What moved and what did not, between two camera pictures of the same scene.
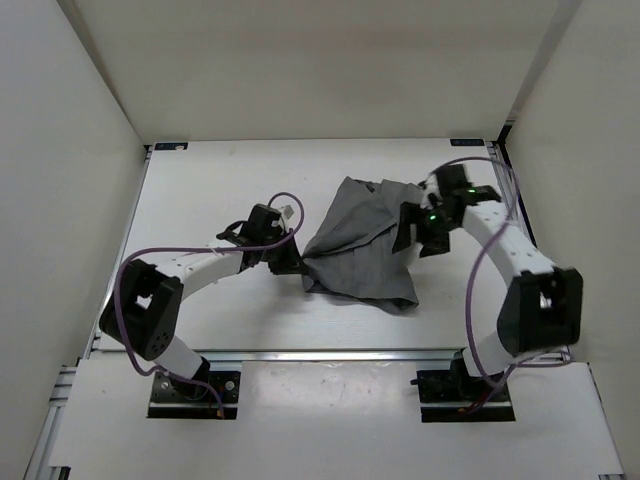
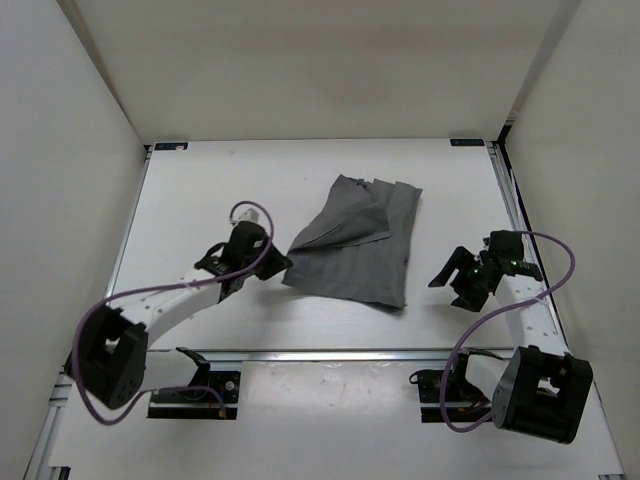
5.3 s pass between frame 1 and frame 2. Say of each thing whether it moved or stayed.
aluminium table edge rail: stayed
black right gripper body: moved
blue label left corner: stayed
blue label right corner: stayed
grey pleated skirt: stayed
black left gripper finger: moved
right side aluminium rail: stayed
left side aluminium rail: stayed
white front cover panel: stayed
